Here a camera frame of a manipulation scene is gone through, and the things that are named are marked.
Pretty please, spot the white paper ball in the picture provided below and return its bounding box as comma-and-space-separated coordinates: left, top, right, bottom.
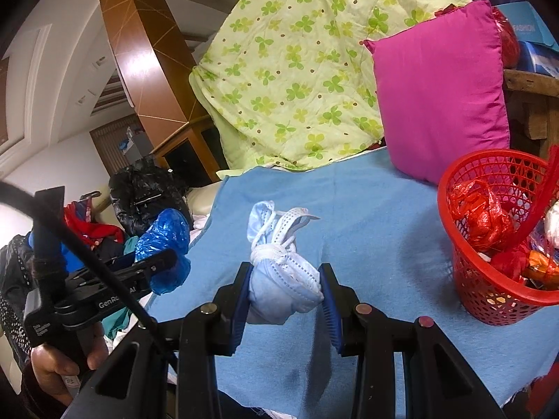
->
543, 201, 559, 247

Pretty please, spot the green floral quilt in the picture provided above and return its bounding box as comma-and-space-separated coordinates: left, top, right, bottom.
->
189, 0, 474, 172

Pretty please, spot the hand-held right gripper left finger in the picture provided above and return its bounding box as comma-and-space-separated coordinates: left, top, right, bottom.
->
65, 262, 255, 419

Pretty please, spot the wooden bench shelf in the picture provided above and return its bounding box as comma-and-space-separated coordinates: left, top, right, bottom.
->
502, 67, 559, 160

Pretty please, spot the magenta pillow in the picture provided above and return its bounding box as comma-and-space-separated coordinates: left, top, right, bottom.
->
363, 0, 511, 186

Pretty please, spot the blue plastic bag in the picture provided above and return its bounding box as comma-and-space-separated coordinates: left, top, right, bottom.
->
135, 208, 193, 295

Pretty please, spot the wooden cabinet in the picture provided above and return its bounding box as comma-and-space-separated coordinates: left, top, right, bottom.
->
95, 0, 224, 186

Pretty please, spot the red plastic mesh basket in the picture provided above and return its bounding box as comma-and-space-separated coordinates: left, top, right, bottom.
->
437, 144, 559, 327

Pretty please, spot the orange snack wrapper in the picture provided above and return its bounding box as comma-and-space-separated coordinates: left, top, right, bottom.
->
523, 249, 559, 289

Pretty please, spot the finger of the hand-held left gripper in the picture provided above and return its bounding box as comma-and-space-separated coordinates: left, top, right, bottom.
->
104, 249, 179, 289

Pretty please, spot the teal cloth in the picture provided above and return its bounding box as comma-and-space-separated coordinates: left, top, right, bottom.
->
101, 236, 147, 343

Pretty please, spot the blue face mask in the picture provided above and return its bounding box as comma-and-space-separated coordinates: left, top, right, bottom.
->
247, 201, 325, 324

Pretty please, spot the person's left hand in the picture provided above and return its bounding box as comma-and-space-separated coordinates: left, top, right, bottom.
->
30, 331, 110, 407

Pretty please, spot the blue cloth mat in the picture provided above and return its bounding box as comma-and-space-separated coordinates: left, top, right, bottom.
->
146, 147, 559, 419

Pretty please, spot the black puffy jacket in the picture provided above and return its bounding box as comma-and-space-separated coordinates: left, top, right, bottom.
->
108, 158, 194, 240

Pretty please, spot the red plastic scrap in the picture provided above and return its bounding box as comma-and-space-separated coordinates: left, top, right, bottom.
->
490, 243, 543, 282

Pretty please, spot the blue white plastic packet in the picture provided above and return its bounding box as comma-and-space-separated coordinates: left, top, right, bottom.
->
519, 41, 559, 75

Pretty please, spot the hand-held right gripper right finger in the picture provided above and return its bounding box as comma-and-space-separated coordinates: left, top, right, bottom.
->
318, 263, 507, 419

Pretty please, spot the red garment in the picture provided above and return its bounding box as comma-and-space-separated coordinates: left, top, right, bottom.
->
63, 201, 126, 250

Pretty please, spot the light blue cardboard box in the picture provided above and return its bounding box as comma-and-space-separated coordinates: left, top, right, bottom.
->
495, 2, 559, 52

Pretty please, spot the black cable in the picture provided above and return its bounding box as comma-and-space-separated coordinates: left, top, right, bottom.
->
0, 180, 177, 361

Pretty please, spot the red plastic bag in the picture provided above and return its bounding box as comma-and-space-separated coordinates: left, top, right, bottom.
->
449, 178, 515, 251

